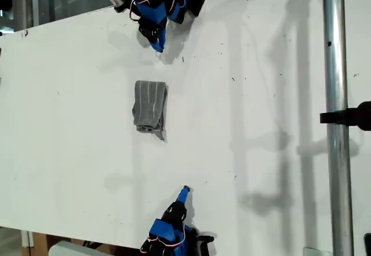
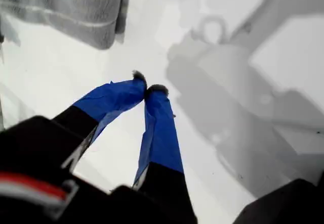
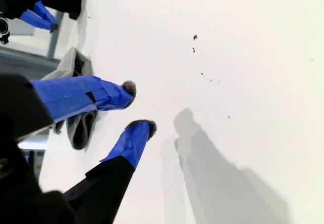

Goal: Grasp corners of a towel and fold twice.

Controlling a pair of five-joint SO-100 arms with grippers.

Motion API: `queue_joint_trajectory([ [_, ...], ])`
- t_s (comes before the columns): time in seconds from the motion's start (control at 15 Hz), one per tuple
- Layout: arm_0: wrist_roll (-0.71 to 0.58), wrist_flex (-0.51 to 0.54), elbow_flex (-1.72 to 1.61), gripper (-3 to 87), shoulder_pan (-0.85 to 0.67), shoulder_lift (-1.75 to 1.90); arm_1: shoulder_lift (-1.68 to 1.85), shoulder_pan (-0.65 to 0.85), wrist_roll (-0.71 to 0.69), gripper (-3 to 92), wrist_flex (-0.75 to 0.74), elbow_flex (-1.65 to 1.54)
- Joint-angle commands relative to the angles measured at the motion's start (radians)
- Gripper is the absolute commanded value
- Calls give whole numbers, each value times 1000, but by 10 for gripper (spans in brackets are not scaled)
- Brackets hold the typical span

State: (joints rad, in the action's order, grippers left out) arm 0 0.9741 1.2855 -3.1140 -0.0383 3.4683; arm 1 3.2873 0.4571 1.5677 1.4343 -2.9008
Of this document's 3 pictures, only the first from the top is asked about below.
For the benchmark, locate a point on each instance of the grey striped towel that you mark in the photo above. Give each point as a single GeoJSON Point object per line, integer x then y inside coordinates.
{"type": "Point", "coordinates": [147, 105]}

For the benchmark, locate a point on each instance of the white box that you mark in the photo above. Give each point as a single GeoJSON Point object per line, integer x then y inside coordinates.
{"type": "Point", "coordinates": [69, 250]}

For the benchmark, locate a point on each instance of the wooden table leg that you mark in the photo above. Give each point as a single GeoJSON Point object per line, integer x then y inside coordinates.
{"type": "Point", "coordinates": [39, 244]}

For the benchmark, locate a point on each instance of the black clamp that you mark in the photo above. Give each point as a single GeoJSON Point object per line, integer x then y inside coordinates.
{"type": "Point", "coordinates": [347, 117]}

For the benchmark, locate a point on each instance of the black flat device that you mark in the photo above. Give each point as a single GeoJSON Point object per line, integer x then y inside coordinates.
{"type": "Point", "coordinates": [368, 245]}

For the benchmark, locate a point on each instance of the steel post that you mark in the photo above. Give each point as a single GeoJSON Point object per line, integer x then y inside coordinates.
{"type": "Point", "coordinates": [336, 151]}

